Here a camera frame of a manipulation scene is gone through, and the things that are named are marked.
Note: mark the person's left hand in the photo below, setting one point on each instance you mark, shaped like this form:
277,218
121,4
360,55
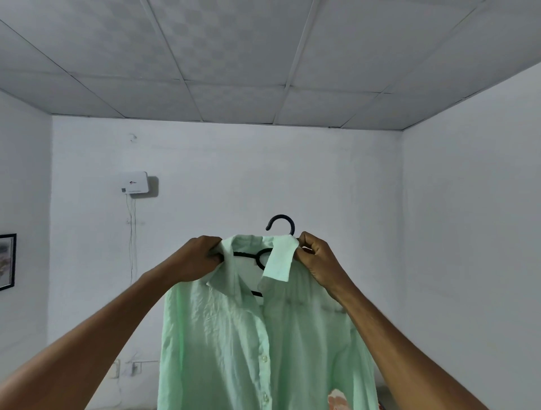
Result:
192,259

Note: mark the person's right hand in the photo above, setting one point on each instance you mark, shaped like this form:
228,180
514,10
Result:
327,268

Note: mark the black hanger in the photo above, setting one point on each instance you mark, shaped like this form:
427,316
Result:
279,217

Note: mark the mint green shirt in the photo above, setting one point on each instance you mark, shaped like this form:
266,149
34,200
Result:
211,346

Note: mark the person's left forearm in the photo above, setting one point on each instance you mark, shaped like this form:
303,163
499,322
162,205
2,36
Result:
84,346

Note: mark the person's right forearm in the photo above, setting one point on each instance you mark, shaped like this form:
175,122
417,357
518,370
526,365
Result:
405,355

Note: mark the floral bedsheet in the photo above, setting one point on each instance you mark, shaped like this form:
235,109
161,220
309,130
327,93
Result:
339,400

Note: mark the black framed picture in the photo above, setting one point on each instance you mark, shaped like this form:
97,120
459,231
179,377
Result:
7,262

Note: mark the white wall-mounted device box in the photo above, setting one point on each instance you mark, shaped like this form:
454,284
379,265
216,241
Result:
134,182

